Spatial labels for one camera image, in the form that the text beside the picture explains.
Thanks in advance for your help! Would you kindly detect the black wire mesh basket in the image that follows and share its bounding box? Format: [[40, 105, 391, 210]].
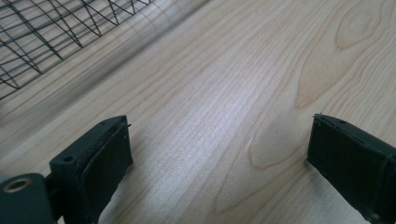
[[0, 0, 157, 101]]

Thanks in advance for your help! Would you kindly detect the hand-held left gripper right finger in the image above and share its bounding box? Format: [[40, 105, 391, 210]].
[[306, 113, 396, 224]]

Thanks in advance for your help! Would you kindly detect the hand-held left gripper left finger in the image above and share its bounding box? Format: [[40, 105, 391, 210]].
[[49, 115, 134, 224]]

